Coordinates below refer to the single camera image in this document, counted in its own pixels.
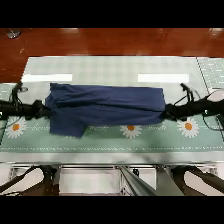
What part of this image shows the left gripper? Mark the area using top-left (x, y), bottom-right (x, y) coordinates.
top-left (30, 99), bottom-right (52, 120)

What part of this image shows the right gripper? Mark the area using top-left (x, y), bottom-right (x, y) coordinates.
top-left (162, 103), bottom-right (184, 122)

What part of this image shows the navy blue T-shirt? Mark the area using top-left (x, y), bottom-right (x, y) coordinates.
top-left (44, 82), bottom-right (167, 139)

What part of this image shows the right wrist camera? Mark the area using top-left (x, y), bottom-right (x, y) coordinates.
top-left (173, 82), bottom-right (202, 106)

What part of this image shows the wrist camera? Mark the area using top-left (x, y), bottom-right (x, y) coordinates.
top-left (173, 82), bottom-right (202, 106)
top-left (9, 82), bottom-right (29, 107)

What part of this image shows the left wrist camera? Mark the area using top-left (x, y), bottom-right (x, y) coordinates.
top-left (9, 82), bottom-right (29, 107)

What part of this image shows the black cable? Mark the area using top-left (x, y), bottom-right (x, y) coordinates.
top-left (201, 113), bottom-right (224, 143)

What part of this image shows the silver frame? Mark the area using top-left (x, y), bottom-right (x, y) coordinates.
top-left (0, 161), bottom-right (224, 197)

